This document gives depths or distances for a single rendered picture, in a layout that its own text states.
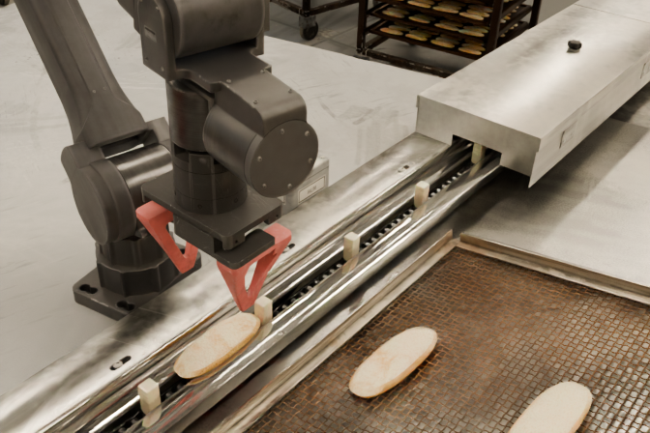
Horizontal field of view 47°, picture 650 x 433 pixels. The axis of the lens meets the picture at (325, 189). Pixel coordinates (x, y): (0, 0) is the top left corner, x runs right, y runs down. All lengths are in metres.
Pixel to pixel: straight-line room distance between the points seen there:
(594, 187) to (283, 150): 0.64
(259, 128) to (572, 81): 0.70
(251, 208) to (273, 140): 0.12
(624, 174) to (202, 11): 0.74
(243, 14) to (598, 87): 0.68
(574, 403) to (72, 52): 0.54
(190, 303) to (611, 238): 0.52
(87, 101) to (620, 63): 0.78
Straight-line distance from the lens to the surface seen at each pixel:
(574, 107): 1.04
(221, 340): 0.71
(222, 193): 0.58
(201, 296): 0.75
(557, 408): 0.59
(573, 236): 0.96
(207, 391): 0.66
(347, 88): 1.25
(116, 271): 0.79
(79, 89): 0.75
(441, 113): 1.01
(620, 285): 0.73
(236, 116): 0.50
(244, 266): 0.58
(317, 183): 0.90
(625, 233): 0.99
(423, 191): 0.91
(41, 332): 0.81
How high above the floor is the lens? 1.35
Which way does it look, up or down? 33 degrees down
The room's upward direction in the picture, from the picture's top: 2 degrees clockwise
